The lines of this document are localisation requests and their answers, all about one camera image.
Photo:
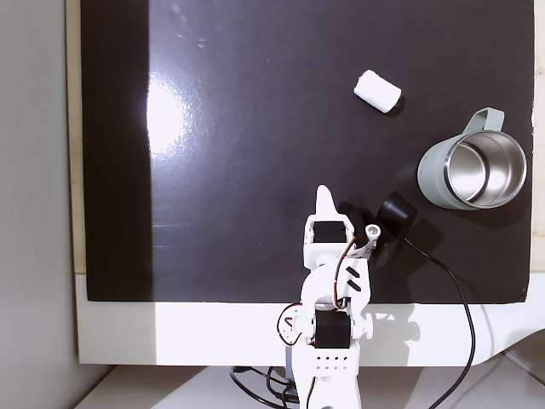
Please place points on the white gauze roll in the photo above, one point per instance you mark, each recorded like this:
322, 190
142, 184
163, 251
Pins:
376, 91

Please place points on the black mat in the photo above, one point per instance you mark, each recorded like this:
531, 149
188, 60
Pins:
255, 170

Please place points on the grey-green mug steel interior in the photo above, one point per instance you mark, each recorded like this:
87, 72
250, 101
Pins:
430, 174

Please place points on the black camera box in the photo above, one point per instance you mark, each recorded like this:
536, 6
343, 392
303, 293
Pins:
396, 211

